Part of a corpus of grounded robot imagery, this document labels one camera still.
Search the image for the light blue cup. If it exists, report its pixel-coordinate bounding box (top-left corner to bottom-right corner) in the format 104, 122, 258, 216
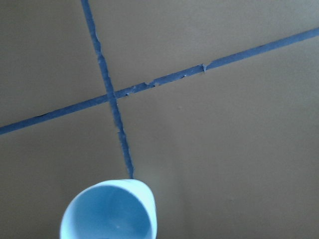
59, 179, 158, 239

